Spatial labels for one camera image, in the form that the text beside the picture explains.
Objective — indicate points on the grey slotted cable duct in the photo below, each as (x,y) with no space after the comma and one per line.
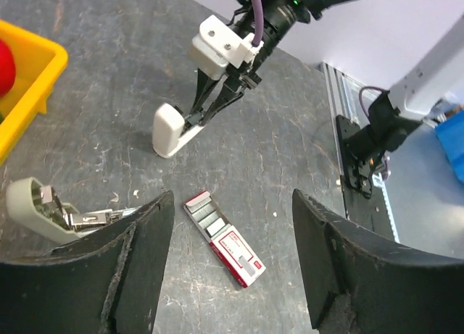
(379,183)

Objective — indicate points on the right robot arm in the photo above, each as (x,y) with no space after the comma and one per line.
(410,51)

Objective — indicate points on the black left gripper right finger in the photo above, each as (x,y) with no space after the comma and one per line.
(356,281)

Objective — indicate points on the red white staple box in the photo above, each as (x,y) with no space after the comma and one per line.
(224,239)

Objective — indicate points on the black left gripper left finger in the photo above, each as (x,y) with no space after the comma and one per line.
(106,282)

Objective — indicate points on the aluminium frame rail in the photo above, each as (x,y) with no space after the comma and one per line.
(342,94)

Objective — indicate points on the yellow plastic tray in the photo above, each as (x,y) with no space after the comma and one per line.
(38,63)

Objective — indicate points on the white rectangular case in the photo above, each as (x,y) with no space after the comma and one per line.
(168,136)

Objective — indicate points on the green white stapler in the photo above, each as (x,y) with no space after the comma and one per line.
(37,207)

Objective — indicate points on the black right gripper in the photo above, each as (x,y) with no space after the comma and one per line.
(237,79)

